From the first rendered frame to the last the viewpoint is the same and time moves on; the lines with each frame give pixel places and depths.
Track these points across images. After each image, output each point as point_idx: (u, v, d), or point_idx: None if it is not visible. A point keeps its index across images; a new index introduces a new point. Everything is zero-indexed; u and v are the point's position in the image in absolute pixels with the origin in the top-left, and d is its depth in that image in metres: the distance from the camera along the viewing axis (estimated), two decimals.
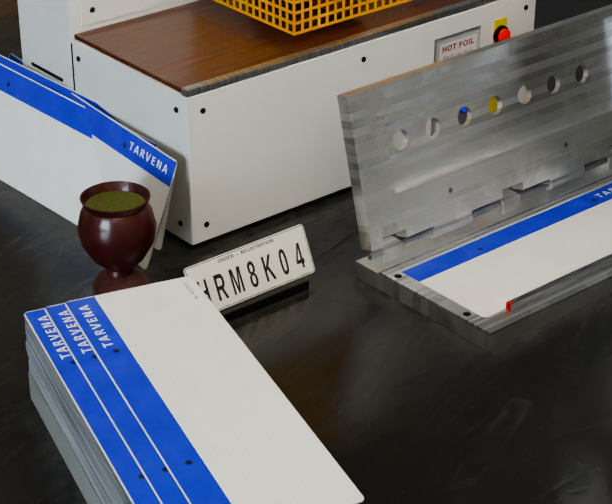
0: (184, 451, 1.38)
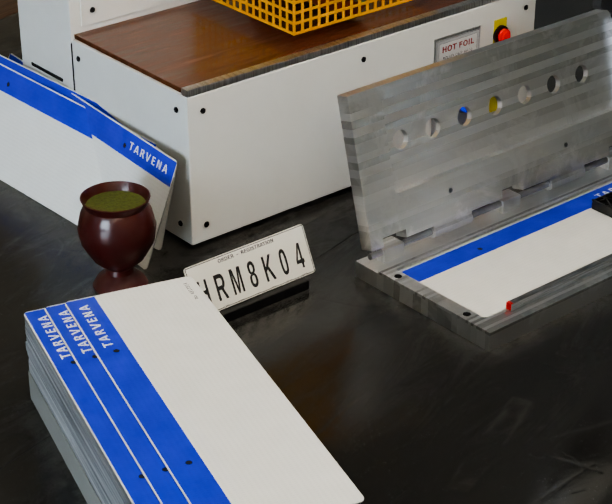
0: (184, 451, 1.38)
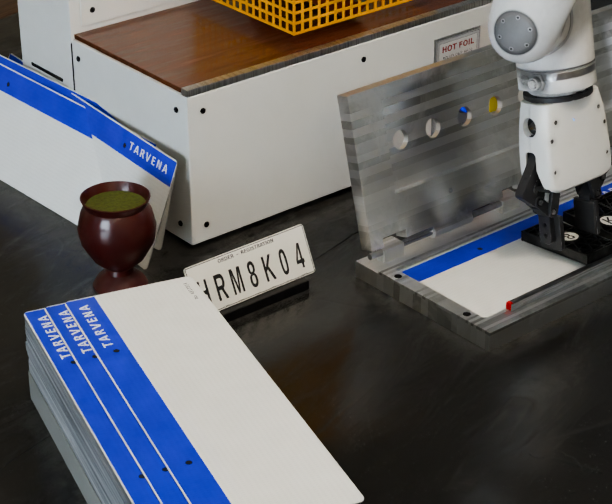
0: (184, 451, 1.38)
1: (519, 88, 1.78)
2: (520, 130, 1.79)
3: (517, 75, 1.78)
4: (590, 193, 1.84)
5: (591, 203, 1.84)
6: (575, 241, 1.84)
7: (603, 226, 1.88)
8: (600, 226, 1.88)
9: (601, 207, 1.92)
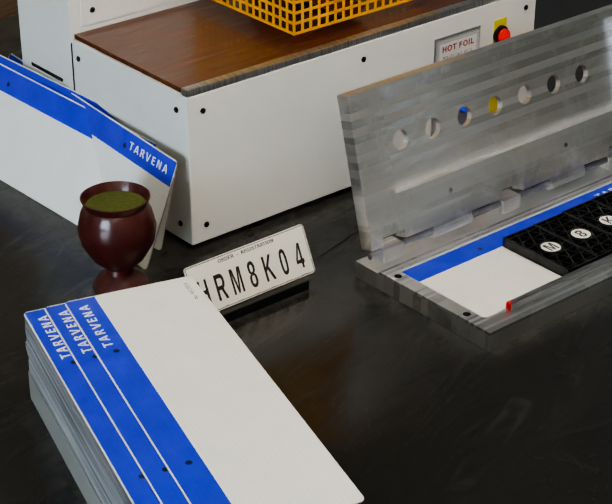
0: (184, 451, 1.38)
1: None
2: None
3: None
4: None
5: None
6: (587, 239, 1.85)
7: (602, 226, 1.88)
8: (599, 226, 1.88)
9: (600, 207, 1.92)
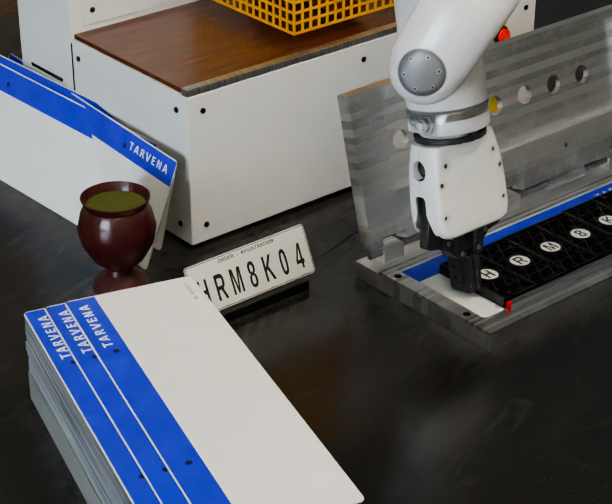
0: (184, 451, 1.38)
1: (409, 130, 1.70)
2: (410, 174, 1.70)
3: (407, 116, 1.70)
4: (471, 246, 1.75)
5: (472, 257, 1.74)
6: (587, 239, 1.85)
7: (602, 226, 1.88)
8: (599, 226, 1.88)
9: (600, 207, 1.92)
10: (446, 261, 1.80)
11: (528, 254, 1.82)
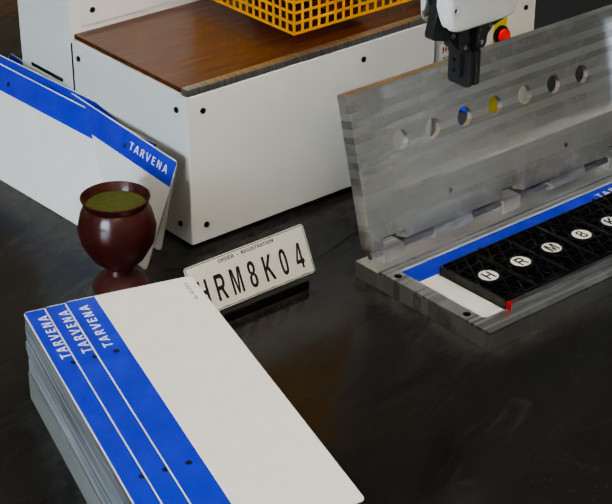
0: (184, 451, 1.38)
1: None
2: None
3: None
4: (474, 40, 1.73)
5: (474, 51, 1.73)
6: (588, 240, 1.85)
7: (604, 227, 1.88)
8: (601, 227, 1.88)
9: (602, 208, 1.92)
10: (446, 263, 1.80)
11: (529, 255, 1.82)
